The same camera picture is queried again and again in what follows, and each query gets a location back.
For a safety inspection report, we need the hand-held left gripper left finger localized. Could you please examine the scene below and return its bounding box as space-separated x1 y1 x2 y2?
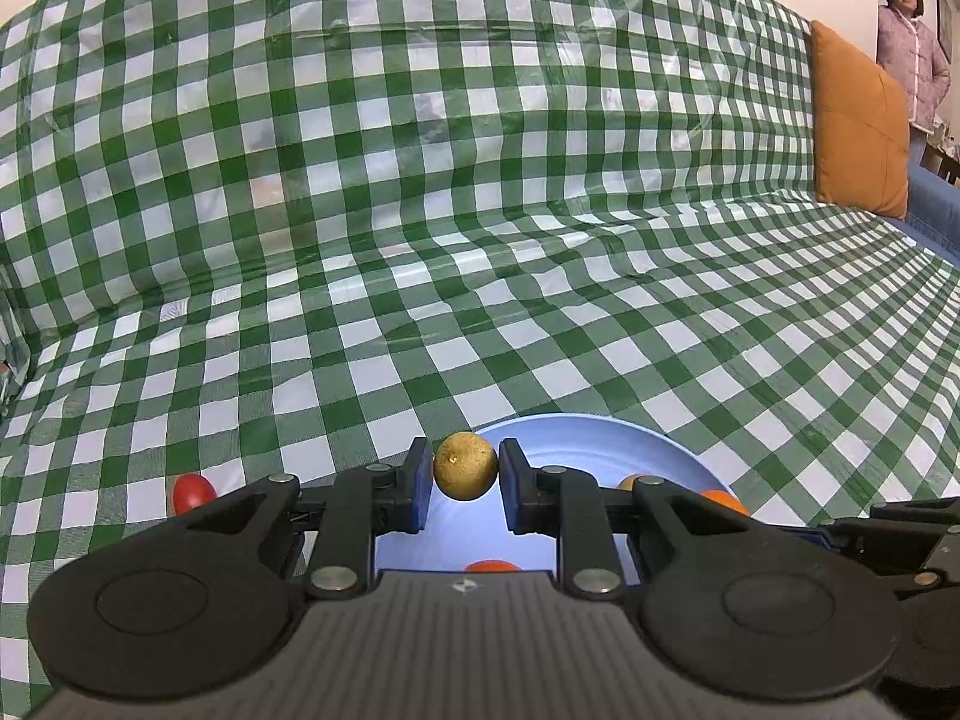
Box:
172 436 436 593

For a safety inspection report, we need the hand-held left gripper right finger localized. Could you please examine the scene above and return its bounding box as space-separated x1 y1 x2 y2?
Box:
499 439 758 593

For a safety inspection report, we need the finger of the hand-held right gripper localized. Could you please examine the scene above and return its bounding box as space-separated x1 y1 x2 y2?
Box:
868 496 960 575
793 516 942 599

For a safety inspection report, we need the light blue plate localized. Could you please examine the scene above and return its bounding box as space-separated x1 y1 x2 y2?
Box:
371 414 751 586

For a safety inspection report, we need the small red cherry tomato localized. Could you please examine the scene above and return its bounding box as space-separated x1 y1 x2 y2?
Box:
172 474 218 515

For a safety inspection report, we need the green checked cloth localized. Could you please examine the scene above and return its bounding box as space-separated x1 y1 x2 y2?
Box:
0 0 960 720

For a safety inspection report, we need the blue sofa cushion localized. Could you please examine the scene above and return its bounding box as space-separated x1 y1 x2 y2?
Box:
902 161 960 265

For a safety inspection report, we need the wooden side table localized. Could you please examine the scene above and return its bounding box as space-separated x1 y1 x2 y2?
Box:
921 120 960 185

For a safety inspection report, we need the orange cushion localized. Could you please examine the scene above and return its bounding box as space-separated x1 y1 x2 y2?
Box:
808 19 912 221

